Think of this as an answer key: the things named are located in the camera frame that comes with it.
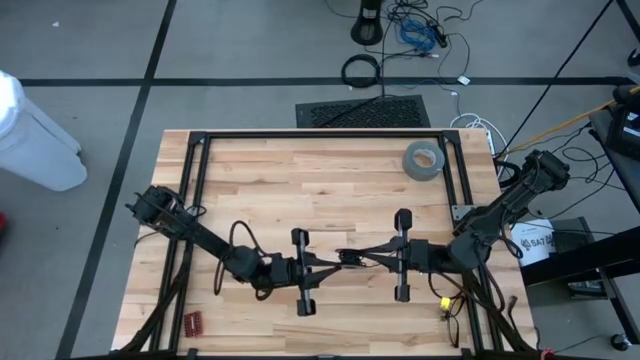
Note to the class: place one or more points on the black floor stand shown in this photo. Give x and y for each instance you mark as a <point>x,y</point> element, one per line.
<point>367,25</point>

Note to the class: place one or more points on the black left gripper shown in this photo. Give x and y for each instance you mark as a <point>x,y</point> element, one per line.
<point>300,272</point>

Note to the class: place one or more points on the dark equipment cart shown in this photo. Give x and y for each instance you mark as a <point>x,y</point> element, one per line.
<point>622,175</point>

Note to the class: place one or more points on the black caster wheel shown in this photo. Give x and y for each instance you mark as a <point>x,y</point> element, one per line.
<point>621,342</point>

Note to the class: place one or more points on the red screw bit box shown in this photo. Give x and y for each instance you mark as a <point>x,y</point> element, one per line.
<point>194,324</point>

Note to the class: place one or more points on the black power strip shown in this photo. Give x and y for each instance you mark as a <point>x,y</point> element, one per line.
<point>440,36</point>

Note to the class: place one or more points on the black aluminium table frame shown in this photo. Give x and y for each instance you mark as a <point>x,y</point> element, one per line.
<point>320,134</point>

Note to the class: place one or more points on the black floor vent grate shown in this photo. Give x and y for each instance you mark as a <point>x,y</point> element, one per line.
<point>362,112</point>

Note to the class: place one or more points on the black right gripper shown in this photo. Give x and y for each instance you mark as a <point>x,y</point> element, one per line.
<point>412,255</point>

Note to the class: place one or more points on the black diagonal rig pole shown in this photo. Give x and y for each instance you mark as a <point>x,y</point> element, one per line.
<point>555,78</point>

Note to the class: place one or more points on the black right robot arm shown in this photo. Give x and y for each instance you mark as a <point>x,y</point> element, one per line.
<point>500,215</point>

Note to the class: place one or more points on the white cylindrical bin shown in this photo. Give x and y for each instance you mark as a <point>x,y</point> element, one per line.
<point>35,145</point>

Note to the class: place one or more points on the grey duct tape roll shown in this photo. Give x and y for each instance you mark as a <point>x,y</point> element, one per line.
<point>412,170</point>

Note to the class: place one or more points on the black table beam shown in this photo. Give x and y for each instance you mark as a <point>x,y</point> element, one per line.
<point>575,260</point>

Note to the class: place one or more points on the white printed paper sheet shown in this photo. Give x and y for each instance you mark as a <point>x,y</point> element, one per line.
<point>537,245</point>

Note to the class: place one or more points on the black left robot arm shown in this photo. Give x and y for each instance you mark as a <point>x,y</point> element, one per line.
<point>210,240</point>

